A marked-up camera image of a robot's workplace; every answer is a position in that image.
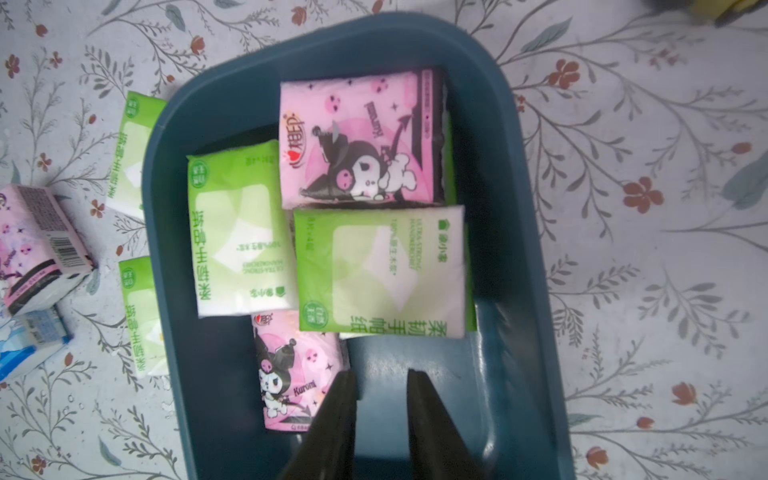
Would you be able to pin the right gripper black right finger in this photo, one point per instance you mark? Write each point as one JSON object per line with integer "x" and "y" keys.
{"x": 437, "y": 450}

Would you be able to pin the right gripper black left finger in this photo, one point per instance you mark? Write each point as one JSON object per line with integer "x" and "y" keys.
{"x": 327, "y": 452}

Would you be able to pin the pink Kuromi tissue pack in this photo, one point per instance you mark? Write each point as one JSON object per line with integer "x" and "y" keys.
{"x": 42, "y": 256}
{"x": 371, "y": 139}
{"x": 295, "y": 369}

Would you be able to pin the green tissue pack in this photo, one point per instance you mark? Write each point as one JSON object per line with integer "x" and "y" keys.
{"x": 143, "y": 317}
{"x": 382, "y": 271}
{"x": 242, "y": 247}
{"x": 450, "y": 189}
{"x": 470, "y": 307}
{"x": 124, "y": 193}

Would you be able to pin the blue Cinnamoroll tissue pack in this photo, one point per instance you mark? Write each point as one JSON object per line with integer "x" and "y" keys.
{"x": 27, "y": 340}

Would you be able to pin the teal storage box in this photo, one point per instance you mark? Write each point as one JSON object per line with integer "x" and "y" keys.
{"x": 501, "y": 385}

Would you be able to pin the sloth figure keychain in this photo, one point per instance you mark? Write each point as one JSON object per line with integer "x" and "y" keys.
{"x": 716, "y": 12}

